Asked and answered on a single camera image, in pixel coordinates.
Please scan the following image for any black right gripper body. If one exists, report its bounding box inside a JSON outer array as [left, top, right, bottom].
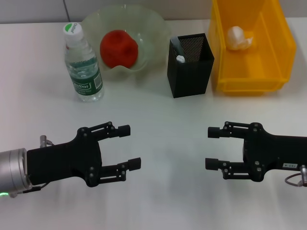
[[242, 122, 307, 183]]

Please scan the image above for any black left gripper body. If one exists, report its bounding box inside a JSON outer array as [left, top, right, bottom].
[[26, 127, 104, 188]]

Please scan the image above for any clear green-label water bottle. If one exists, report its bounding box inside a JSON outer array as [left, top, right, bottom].
[[63, 23, 105, 103]]

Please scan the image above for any white paper ball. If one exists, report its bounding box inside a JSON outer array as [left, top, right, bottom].
[[226, 25, 255, 51]]

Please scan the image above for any black mesh pen holder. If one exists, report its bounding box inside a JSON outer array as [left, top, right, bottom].
[[167, 33, 215, 99]]

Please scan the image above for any pale green glass fruit bowl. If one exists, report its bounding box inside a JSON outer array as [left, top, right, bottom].
[[80, 5, 172, 81]]

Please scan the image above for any yellow plastic bin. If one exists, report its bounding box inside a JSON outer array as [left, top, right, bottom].
[[208, 0, 298, 96]]

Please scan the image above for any left gripper cable with plug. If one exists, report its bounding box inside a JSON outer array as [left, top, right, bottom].
[[9, 135, 55, 198]]

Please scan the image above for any gripper cable with plug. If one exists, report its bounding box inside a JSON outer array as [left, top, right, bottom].
[[9, 135, 55, 198], [284, 164, 307, 187]]

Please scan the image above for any right gripper cable with plug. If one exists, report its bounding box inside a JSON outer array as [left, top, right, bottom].
[[284, 164, 307, 187]]

